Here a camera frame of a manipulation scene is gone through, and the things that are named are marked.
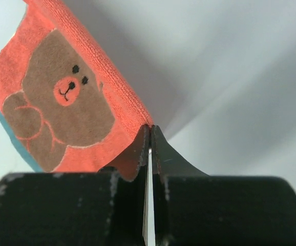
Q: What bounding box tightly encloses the orange towel with teal trim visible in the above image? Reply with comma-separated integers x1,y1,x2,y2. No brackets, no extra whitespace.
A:
0,1,153,172

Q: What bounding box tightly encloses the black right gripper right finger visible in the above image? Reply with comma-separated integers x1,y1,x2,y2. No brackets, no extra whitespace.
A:
151,126,296,245

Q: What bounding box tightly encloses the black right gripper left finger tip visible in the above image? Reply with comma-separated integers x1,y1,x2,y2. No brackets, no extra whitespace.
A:
0,125,150,245

